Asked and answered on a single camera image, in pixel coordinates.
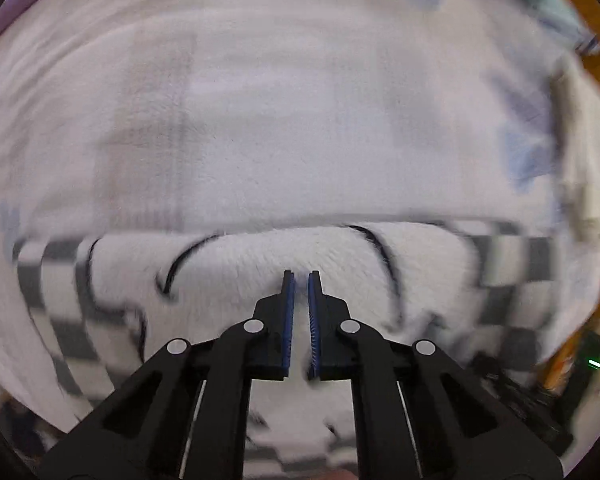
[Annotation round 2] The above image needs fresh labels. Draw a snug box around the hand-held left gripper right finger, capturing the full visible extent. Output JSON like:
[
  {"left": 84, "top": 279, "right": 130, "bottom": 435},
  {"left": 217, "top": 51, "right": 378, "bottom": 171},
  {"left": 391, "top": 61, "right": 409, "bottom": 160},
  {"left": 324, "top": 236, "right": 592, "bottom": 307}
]
[{"left": 307, "top": 270, "right": 563, "bottom": 480}]

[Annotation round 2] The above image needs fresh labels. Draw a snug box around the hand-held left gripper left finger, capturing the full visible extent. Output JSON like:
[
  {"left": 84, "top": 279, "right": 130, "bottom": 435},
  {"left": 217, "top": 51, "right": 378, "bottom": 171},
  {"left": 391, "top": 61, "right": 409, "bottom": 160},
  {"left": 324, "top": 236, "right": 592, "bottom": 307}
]
[{"left": 39, "top": 270, "right": 296, "bottom": 480}]

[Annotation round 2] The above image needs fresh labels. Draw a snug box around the grey white checkered cardigan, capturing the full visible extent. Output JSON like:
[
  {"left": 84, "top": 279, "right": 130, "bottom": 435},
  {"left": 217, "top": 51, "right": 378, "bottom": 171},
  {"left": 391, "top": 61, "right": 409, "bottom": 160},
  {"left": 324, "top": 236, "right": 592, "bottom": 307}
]
[{"left": 10, "top": 215, "right": 600, "bottom": 480}]

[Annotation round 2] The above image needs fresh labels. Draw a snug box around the white checkered fleece blanket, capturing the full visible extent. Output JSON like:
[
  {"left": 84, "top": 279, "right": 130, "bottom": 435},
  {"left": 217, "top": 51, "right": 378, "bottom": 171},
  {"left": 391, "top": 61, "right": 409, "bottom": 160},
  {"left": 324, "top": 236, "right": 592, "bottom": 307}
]
[{"left": 0, "top": 0, "right": 600, "bottom": 461}]

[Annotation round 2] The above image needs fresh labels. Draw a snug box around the cream white garment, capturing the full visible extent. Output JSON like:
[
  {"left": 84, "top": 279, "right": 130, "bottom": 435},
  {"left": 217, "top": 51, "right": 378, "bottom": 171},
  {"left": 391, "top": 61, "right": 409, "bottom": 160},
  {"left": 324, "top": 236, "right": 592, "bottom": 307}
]
[{"left": 550, "top": 55, "right": 600, "bottom": 246}]

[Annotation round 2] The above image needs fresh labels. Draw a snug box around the teal striped pillow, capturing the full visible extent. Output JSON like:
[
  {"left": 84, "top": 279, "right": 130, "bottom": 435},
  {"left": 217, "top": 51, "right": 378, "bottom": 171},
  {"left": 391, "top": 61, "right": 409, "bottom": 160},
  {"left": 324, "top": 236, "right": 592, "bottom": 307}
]
[{"left": 517, "top": 0, "right": 600, "bottom": 56}]

